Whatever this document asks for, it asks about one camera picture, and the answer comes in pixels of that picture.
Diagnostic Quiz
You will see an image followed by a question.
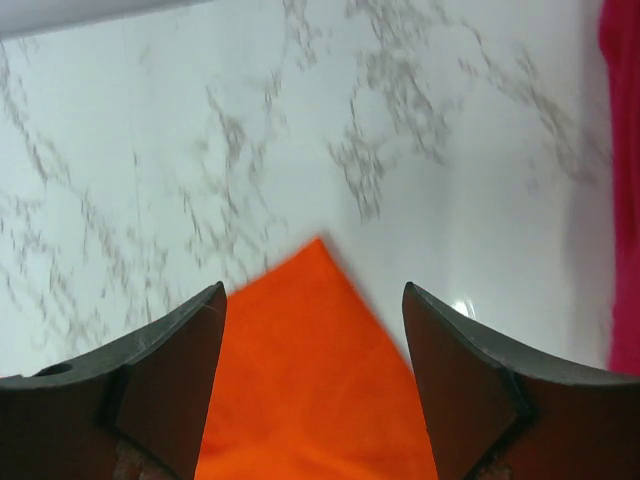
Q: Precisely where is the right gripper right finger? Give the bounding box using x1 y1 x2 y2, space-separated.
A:
402 283 639 479

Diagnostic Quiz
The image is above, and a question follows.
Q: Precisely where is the folded magenta t-shirt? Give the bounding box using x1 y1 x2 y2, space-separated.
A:
599 0 639 375

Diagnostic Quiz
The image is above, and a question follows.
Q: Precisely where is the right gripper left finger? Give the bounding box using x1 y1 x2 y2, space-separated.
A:
1 283 227 479

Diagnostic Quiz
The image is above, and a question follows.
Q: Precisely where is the orange t-shirt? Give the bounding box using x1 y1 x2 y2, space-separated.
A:
196 239 436 479

